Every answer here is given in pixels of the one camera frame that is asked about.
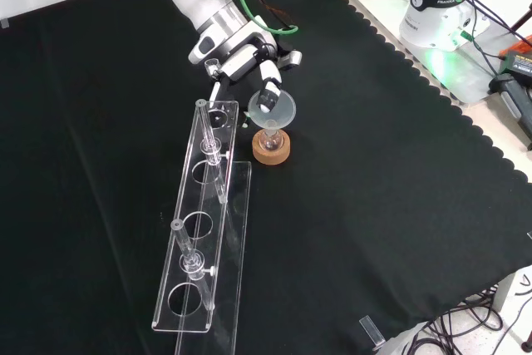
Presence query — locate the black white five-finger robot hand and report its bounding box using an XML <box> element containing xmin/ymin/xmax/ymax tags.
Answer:
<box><xmin>188</xmin><ymin>18</ymin><xmax>284</xmax><ymax>114</ymax></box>

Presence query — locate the translucent plastic funnel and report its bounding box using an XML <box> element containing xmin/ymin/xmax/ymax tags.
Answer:
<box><xmin>247</xmin><ymin>90</ymin><xmax>298</xmax><ymax>141</ymax></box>

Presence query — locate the clear glass round-bottom flask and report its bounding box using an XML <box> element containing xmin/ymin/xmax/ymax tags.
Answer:
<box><xmin>259</xmin><ymin>127</ymin><xmax>286</xmax><ymax>153</ymax></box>

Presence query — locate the clear acrylic funnel stand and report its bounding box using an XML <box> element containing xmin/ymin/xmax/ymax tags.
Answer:
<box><xmin>151</xmin><ymin>99</ymin><xmax>254</xmax><ymax>355</ymax></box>

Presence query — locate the black cloth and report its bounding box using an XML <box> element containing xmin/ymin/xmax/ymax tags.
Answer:
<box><xmin>0</xmin><ymin>0</ymin><xmax>532</xmax><ymax>355</ymax></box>

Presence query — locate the black clamp device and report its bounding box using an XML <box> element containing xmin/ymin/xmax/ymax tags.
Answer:
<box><xmin>487</xmin><ymin>73</ymin><xmax>532</xmax><ymax>145</ymax></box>

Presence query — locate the black power adapter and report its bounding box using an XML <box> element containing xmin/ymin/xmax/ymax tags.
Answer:
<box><xmin>497</xmin><ymin>49</ymin><xmax>532</xmax><ymax>82</ymax></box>

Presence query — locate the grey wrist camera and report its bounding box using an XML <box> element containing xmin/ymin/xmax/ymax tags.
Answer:
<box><xmin>277</xmin><ymin>49</ymin><xmax>303</xmax><ymax>71</ymax></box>

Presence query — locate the cork ring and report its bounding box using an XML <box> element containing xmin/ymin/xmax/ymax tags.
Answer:
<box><xmin>252</xmin><ymin>130</ymin><xmax>293</xmax><ymax>166</ymax></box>

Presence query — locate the grey metal base plate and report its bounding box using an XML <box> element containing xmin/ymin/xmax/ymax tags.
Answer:
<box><xmin>409</xmin><ymin>9</ymin><xmax>523</xmax><ymax>106</ymax></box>

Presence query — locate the black cable bundle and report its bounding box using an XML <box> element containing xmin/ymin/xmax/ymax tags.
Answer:
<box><xmin>397</xmin><ymin>284</ymin><xmax>532</xmax><ymax>355</ymax></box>

